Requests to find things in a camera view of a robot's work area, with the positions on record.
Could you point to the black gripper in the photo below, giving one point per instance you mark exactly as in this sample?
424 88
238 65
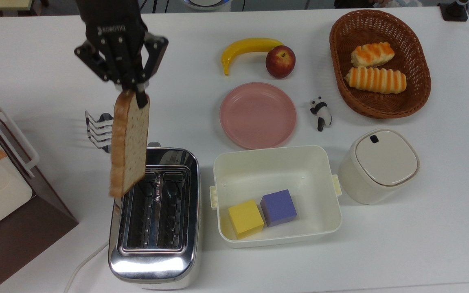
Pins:
114 40

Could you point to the toast bread slice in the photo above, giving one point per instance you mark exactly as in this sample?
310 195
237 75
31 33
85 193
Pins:
130 150

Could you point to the pink plate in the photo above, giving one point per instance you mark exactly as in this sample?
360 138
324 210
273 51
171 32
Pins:
258 115

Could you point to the short striped bread roll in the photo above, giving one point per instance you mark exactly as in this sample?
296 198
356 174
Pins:
372 54

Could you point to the long striped bread roll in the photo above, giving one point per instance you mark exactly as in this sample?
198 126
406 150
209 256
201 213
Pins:
375 79

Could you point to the white and blue round device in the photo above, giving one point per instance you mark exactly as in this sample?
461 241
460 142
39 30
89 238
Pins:
206 4

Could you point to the yellow banana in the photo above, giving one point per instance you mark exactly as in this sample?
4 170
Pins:
242 49

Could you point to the red apple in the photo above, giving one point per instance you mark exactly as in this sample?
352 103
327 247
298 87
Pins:
280 62

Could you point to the white plastic bin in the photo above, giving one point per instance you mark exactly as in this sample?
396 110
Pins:
279 171

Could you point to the yellow cube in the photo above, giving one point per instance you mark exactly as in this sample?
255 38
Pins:
245 218

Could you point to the small panda figurine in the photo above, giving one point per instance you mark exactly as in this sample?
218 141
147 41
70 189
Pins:
321 113

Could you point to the chrome two-slot toaster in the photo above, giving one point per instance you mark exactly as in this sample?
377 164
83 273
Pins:
153 260

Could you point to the brown and white toy oven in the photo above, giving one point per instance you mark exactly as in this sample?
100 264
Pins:
14 236

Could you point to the purple cube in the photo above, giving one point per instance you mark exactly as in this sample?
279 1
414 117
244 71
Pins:
278 207

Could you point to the white lidded canister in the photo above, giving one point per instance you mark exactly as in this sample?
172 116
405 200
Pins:
381 162

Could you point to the brown wicker basket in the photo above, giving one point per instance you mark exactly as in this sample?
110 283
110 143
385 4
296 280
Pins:
417 81

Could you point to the black stand base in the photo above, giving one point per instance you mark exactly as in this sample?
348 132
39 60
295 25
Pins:
454 12

